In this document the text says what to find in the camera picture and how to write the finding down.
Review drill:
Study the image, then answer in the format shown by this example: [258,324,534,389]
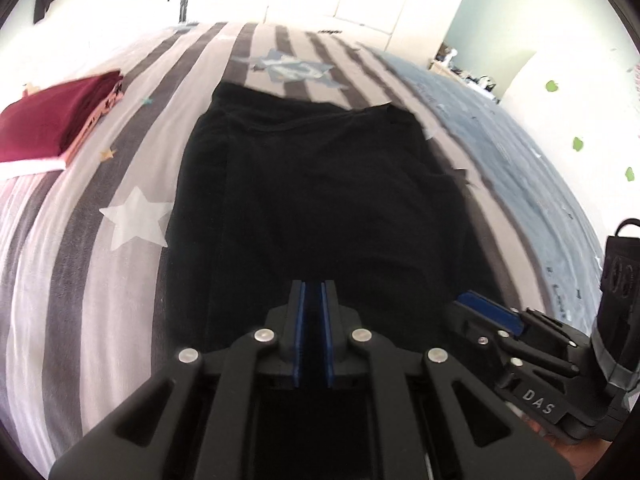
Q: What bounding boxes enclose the folded metal rack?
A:
[167,0,203,23]

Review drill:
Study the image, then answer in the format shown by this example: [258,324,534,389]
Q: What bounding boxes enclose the striped star bedsheet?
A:
[0,20,606,480]

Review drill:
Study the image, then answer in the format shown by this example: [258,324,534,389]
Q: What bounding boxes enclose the white headboard apple stickers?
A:
[500,50,640,221]

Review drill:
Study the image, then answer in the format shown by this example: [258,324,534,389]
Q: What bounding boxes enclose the pink folded garment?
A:
[0,82,126,182]

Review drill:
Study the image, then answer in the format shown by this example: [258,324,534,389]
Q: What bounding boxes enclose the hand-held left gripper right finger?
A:
[321,280,576,480]

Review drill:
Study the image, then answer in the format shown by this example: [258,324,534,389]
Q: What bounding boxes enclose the black printed t-shirt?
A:
[160,82,506,480]

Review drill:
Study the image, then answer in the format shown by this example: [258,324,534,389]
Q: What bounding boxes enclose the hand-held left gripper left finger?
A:
[47,280,306,480]

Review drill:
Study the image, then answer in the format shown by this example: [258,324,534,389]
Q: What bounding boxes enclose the cream nightstand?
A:
[429,57,501,106]

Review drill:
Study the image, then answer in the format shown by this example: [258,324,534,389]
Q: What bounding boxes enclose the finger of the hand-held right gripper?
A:
[460,292,593,356]
[445,300,581,386]

